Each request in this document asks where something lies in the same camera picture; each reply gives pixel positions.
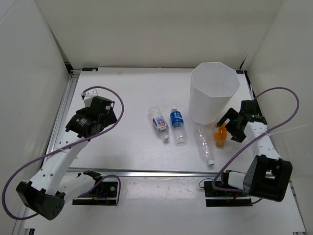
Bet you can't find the clear crushed unlabelled bottle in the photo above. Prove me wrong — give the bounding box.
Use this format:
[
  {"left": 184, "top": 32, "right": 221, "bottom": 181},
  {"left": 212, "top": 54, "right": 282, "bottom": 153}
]
[{"left": 194, "top": 125, "right": 215, "bottom": 168}]

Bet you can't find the orange bottle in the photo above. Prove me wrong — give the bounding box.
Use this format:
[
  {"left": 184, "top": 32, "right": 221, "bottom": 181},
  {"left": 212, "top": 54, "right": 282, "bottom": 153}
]
[{"left": 214, "top": 123, "right": 227, "bottom": 148}]

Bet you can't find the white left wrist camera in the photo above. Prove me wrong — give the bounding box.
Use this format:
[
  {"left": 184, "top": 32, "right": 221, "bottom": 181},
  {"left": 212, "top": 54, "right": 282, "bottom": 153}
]
[{"left": 81, "top": 89, "right": 98, "bottom": 100}]

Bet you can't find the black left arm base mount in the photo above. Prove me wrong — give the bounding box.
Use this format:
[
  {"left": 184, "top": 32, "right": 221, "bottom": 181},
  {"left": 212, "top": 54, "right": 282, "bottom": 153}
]
[{"left": 72, "top": 171, "right": 121, "bottom": 206}]

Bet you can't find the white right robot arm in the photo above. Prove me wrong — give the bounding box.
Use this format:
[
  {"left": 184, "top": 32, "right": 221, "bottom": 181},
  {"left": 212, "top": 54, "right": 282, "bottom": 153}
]
[{"left": 212, "top": 100, "right": 292, "bottom": 202}]

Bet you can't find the clear bottle orange-blue label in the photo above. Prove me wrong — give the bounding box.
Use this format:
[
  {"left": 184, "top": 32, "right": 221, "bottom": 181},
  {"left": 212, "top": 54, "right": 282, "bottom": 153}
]
[{"left": 148, "top": 106, "right": 170, "bottom": 142}]

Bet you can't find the white octagonal bin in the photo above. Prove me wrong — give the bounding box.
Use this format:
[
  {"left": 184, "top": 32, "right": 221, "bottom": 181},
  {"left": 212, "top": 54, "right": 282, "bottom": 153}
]
[{"left": 189, "top": 62, "right": 240, "bottom": 125}]

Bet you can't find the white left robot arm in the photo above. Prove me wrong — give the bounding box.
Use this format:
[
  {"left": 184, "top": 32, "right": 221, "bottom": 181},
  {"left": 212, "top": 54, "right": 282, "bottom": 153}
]
[{"left": 16, "top": 96, "right": 117, "bottom": 220}]

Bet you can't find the aluminium left table rail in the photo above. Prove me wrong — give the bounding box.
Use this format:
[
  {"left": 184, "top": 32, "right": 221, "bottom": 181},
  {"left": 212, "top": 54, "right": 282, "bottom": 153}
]
[{"left": 46, "top": 70, "right": 81, "bottom": 154}]

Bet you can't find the clear bottle blue label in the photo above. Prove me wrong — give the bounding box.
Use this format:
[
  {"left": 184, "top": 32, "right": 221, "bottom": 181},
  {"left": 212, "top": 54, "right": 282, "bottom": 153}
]
[{"left": 170, "top": 106, "right": 187, "bottom": 146}]

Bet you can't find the aluminium table rail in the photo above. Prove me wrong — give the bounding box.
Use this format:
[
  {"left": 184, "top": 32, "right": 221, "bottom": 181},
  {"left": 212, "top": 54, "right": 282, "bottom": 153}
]
[
  {"left": 65, "top": 167, "right": 217, "bottom": 177},
  {"left": 46, "top": 70, "right": 81, "bottom": 154}
]

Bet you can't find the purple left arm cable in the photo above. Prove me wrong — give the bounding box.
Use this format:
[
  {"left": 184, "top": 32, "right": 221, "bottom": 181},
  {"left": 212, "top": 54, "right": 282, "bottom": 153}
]
[{"left": 1, "top": 86, "right": 124, "bottom": 220}]

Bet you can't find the aluminium front table rail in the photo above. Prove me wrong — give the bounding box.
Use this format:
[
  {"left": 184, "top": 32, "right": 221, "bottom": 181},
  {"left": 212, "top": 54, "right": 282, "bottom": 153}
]
[{"left": 65, "top": 167, "right": 217, "bottom": 177}]

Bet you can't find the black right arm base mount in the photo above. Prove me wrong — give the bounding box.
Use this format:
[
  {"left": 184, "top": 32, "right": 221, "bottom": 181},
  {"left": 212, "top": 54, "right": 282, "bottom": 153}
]
[{"left": 199, "top": 178, "right": 252, "bottom": 208}]

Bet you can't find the blue corner label left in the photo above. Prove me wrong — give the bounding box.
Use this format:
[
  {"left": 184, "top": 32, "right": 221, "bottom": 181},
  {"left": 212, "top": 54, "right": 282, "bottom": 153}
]
[{"left": 82, "top": 67, "right": 98, "bottom": 72}]

